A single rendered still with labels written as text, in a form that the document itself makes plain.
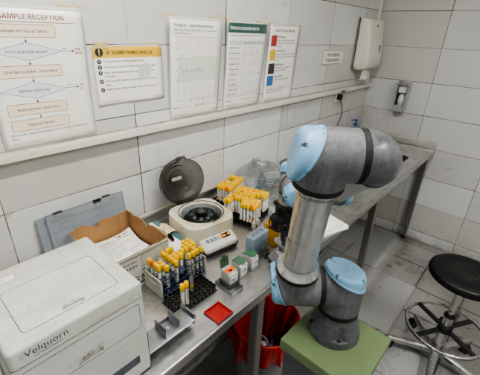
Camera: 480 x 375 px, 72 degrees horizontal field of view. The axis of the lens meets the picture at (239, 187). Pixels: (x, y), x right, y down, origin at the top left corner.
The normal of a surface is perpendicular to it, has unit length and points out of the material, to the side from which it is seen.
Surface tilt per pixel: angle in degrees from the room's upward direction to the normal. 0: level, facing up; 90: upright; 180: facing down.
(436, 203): 90
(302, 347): 2
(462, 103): 90
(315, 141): 50
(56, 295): 0
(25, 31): 94
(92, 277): 0
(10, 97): 93
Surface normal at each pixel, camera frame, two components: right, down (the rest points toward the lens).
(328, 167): -0.03, 0.51
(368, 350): 0.06, -0.91
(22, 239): 0.74, 0.31
